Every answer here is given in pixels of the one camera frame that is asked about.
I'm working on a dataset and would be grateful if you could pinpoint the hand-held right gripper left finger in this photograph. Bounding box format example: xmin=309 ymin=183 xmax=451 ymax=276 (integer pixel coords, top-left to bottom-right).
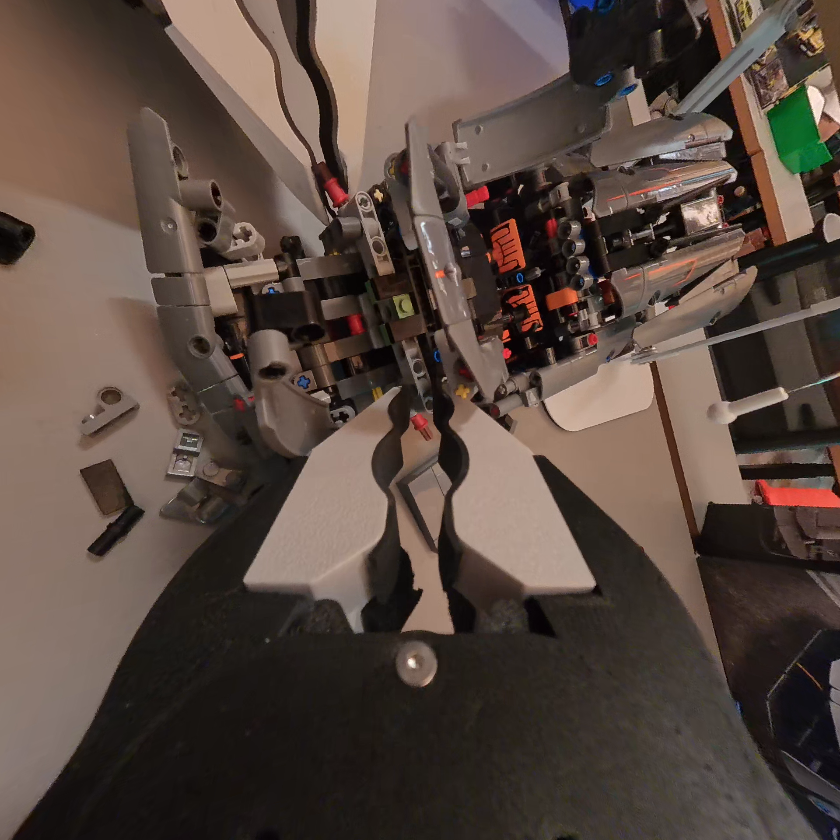
xmin=243 ymin=386 xmax=406 ymax=632

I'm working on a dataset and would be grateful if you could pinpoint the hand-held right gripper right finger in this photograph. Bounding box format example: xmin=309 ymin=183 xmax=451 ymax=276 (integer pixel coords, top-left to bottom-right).
xmin=433 ymin=392 xmax=598 ymax=630

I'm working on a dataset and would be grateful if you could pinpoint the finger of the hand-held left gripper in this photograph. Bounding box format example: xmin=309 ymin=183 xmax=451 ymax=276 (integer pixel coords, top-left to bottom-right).
xmin=161 ymin=0 xmax=340 ymax=224
xmin=314 ymin=0 xmax=576 ymax=196

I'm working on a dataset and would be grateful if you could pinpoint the red lego pin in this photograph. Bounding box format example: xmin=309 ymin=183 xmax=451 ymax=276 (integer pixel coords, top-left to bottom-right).
xmin=312 ymin=163 xmax=350 ymax=207

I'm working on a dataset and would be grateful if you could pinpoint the grey lego car model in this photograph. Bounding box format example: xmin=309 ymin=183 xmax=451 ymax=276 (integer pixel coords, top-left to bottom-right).
xmin=126 ymin=0 xmax=756 ymax=460

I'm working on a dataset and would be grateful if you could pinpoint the black lego axle pin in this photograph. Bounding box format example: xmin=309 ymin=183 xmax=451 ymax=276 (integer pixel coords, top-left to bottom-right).
xmin=87 ymin=504 xmax=147 ymax=559

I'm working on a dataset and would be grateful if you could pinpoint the dark flat lego tile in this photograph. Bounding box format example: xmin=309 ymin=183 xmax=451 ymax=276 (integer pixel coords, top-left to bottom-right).
xmin=79 ymin=458 xmax=130 ymax=517

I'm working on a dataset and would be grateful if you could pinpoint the grey lego piece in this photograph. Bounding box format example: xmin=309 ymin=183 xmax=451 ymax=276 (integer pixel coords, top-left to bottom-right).
xmin=79 ymin=386 xmax=141 ymax=438

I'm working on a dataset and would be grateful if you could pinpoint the dark printed set box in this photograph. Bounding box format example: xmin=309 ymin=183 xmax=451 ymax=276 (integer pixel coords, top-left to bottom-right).
xmin=697 ymin=554 xmax=840 ymax=834

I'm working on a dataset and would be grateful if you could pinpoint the black tubular lego piece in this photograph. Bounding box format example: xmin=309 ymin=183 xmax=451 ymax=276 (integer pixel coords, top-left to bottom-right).
xmin=0 ymin=210 xmax=37 ymax=266

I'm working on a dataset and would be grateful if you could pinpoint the white sticker sheet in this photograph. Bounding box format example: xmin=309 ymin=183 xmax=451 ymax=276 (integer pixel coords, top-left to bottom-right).
xmin=392 ymin=467 xmax=455 ymax=553

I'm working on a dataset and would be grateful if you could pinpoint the white knobbed rod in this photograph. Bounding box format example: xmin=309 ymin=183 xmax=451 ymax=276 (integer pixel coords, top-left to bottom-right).
xmin=706 ymin=386 xmax=790 ymax=425

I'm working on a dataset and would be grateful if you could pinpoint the orange plastic bin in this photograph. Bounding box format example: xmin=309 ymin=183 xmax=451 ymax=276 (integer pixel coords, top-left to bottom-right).
xmin=753 ymin=478 xmax=840 ymax=511

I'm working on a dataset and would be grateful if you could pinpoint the green box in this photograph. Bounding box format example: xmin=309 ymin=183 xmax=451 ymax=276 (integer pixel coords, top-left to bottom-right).
xmin=765 ymin=84 xmax=836 ymax=176

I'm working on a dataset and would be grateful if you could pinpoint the black pole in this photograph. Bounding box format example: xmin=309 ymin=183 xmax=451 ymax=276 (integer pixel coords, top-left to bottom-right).
xmin=734 ymin=228 xmax=840 ymax=271

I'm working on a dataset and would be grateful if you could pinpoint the light grey lego bracket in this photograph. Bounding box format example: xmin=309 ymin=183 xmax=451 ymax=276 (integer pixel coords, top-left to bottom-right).
xmin=166 ymin=428 xmax=206 ymax=478

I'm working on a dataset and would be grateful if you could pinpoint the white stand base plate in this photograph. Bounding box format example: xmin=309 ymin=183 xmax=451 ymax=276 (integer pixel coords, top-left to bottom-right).
xmin=543 ymin=363 xmax=658 ymax=434

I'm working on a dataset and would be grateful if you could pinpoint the metal stand bracket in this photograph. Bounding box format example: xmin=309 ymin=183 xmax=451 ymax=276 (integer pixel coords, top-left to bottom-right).
xmin=626 ymin=307 xmax=840 ymax=366
xmin=675 ymin=0 xmax=809 ymax=118

